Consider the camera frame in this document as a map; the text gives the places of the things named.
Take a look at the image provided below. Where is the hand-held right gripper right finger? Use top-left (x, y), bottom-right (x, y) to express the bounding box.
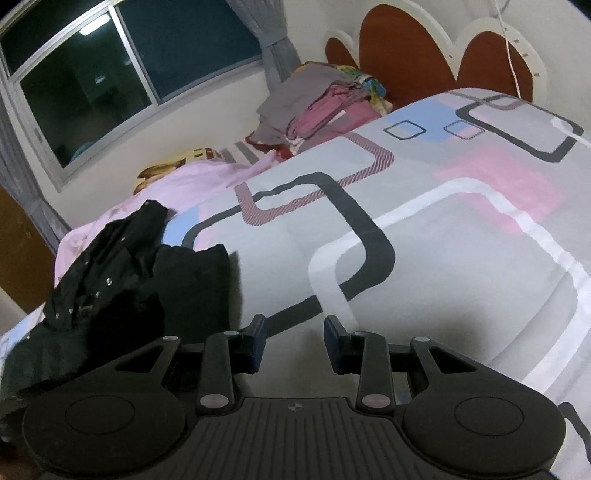
top-left (323, 315), bottom-right (478, 411)

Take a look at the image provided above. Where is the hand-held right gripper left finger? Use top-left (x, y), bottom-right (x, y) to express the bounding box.
top-left (113, 315), bottom-right (269, 414)

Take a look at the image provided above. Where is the black puffer jacket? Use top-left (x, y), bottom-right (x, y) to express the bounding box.
top-left (0, 199), bottom-right (241, 416)

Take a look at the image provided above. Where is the grey patterned bed sheet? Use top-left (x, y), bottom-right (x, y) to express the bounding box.
top-left (0, 87), bottom-right (591, 439)

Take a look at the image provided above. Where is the pink blanket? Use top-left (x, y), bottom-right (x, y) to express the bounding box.
top-left (0, 152), bottom-right (287, 356)

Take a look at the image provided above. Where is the cartoon printed pillow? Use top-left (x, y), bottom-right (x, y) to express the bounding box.
top-left (134, 147), bottom-right (227, 195)

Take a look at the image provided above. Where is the red cloth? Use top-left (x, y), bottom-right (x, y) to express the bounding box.
top-left (245, 131), bottom-right (296, 155)

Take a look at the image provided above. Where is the pink folded cloth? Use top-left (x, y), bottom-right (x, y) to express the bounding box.
top-left (286, 83), bottom-right (382, 144)

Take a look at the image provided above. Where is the brown wooden door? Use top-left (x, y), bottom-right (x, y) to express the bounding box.
top-left (0, 185), bottom-right (58, 296)

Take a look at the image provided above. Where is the colourful printed cloth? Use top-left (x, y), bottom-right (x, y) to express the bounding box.
top-left (337, 65), bottom-right (393, 114)

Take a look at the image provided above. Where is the grey folded cloth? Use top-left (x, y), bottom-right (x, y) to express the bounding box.
top-left (256, 61), bottom-right (365, 144)

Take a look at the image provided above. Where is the grey curtain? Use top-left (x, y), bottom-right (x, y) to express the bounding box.
top-left (226, 0), bottom-right (303, 90)
top-left (0, 90), bottom-right (72, 232)

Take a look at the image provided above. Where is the brown white scalloped headboard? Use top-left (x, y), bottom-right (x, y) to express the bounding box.
top-left (323, 0), bottom-right (548, 109)

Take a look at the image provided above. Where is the sliding glass window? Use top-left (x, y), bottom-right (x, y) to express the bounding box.
top-left (0, 0), bottom-right (264, 185)

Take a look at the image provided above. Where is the white cable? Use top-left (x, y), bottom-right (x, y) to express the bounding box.
top-left (494, 0), bottom-right (525, 100)

